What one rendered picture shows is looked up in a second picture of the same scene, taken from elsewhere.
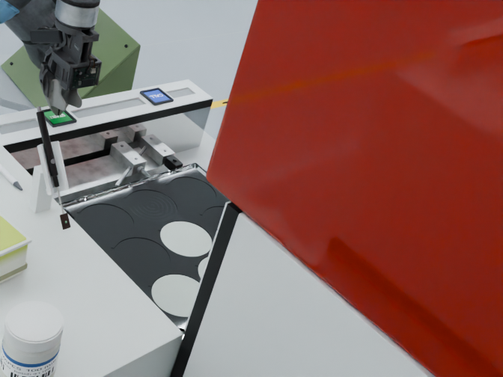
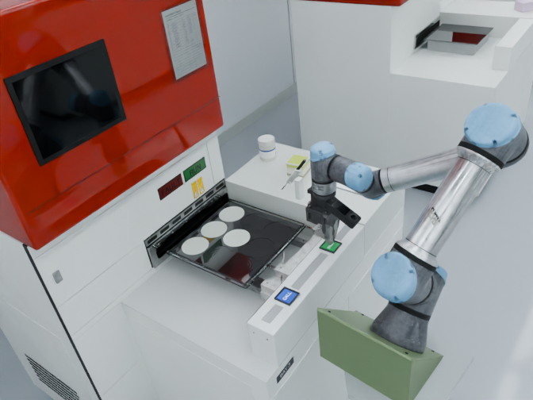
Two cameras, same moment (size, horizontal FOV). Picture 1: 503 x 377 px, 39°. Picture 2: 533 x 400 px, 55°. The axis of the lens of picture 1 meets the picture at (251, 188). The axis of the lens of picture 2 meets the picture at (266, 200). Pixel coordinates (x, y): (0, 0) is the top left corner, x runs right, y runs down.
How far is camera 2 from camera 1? 2.53 m
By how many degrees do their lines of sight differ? 112
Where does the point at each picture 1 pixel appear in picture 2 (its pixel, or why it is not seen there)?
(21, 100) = not seen: hidden behind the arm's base
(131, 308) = (246, 180)
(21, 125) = (343, 234)
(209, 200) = (230, 264)
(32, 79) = not seen: hidden behind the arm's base
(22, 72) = not seen: hidden behind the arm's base
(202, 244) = (228, 238)
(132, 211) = (268, 240)
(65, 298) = (269, 175)
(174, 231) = (243, 238)
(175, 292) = (234, 213)
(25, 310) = (270, 139)
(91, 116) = (315, 257)
